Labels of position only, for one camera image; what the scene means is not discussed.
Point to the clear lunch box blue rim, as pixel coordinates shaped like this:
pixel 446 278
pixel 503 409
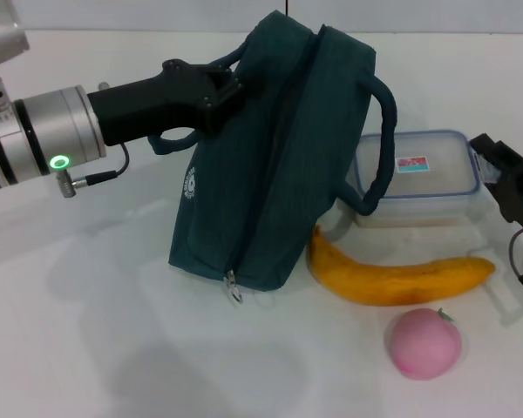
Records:
pixel 436 191

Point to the yellow banana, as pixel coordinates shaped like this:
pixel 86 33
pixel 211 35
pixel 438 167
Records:
pixel 396 283

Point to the pink toy peach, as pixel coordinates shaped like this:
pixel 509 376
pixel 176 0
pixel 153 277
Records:
pixel 423 348

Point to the dark teal insulated lunch bag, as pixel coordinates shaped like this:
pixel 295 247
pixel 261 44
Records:
pixel 266 174

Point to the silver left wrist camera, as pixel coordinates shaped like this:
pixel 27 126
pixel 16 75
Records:
pixel 0 43

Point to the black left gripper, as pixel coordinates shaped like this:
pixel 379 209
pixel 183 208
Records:
pixel 144 109

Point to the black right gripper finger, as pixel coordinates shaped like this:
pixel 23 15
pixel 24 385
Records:
pixel 520 202
pixel 518 167

